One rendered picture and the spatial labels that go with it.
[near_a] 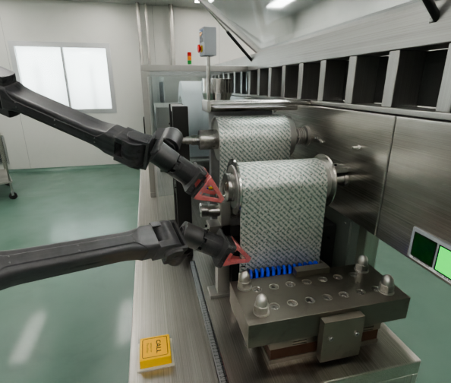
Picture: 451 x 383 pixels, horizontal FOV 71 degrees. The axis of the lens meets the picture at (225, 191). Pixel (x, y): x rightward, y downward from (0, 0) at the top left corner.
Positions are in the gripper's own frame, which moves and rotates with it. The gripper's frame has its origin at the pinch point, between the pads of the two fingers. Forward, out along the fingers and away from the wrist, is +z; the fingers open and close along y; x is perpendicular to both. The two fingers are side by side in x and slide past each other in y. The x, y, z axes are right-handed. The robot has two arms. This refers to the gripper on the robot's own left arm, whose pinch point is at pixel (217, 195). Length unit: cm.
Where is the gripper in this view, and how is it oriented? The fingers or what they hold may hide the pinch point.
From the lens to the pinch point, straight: 82.8
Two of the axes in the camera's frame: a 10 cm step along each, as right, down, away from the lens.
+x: 6.2, -7.8, -1.0
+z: 7.5, 5.5, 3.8
